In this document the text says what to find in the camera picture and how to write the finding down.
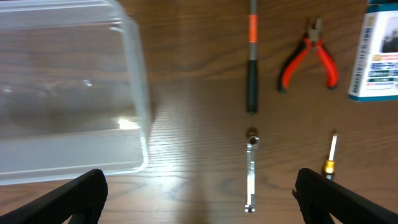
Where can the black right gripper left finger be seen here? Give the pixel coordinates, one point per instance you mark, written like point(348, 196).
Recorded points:
point(80, 200)

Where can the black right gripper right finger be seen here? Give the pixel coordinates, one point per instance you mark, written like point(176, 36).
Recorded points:
point(320, 200)

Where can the clear plastic storage container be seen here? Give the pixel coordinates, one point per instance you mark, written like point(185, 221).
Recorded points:
point(74, 91)

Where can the small claw hammer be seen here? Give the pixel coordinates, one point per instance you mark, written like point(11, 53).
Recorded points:
point(252, 75)

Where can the yellow black screwdriver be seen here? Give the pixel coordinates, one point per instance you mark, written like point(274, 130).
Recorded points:
point(329, 165)

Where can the silver ratchet wrench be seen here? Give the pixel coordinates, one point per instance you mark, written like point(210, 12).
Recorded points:
point(252, 144)

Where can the blue white screwdriver box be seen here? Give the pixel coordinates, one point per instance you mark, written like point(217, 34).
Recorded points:
point(374, 76)

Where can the red handled pliers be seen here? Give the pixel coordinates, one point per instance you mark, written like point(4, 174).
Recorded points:
point(311, 41)

